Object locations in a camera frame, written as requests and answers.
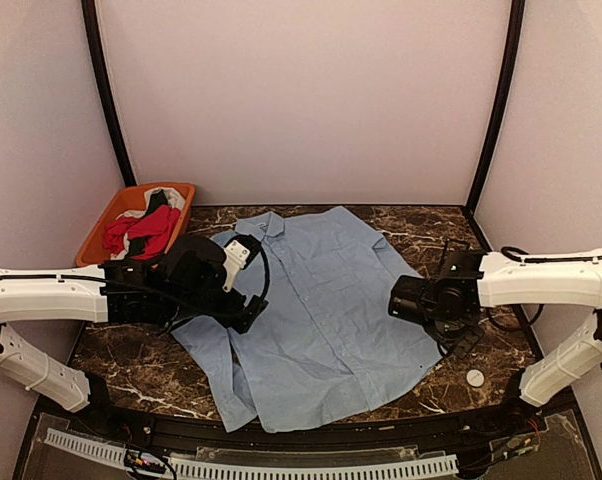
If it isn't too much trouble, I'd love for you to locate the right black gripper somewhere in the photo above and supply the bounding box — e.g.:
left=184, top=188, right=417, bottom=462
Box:
left=425, top=309, right=486, bottom=357

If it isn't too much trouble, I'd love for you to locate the light blue shirt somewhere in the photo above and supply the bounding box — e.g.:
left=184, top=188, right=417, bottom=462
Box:
left=174, top=206, right=441, bottom=433

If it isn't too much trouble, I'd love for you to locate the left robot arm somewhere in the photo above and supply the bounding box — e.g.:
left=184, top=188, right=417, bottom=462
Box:
left=0, top=234, right=267, bottom=436

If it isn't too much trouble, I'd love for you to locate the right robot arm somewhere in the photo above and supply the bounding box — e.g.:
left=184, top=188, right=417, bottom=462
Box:
left=388, top=247, right=602, bottom=434

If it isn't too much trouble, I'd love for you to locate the black brooch holder stand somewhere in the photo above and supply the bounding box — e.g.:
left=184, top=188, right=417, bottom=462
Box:
left=437, top=238, right=471, bottom=272

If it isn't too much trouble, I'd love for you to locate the red cloth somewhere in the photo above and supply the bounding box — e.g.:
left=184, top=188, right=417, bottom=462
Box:
left=102, top=205, right=181, bottom=261

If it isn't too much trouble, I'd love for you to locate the white cloth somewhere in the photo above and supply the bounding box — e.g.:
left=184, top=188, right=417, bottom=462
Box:
left=144, top=187, right=186, bottom=210

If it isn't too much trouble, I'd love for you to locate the dark green cloth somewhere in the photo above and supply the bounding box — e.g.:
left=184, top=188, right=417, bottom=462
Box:
left=144, top=189, right=171, bottom=217

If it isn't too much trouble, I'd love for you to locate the orange plastic basket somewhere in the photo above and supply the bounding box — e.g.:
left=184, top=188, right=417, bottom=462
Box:
left=76, top=183, right=195, bottom=267

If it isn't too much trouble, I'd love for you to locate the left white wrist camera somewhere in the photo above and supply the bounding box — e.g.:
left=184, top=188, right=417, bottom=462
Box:
left=223, top=239, right=250, bottom=292

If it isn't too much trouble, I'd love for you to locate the white perforated cable tray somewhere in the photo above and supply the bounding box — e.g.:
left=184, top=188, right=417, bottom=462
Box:
left=44, top=428, right=460, bottom=480

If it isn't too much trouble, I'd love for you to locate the black left frame pole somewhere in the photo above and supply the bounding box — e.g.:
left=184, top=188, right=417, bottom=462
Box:
left=80, top=0, right=137, bottom=187

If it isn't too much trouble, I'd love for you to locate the black frame pole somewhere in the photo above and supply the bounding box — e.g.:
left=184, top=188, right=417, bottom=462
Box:
left=465, top=0, right=526, bottom=216
left=80, top=0, right=137, bottom=187

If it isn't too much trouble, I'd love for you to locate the black right frame pole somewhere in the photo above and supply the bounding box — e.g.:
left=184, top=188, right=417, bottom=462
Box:
left=465, top=0, right=526, bottom=216

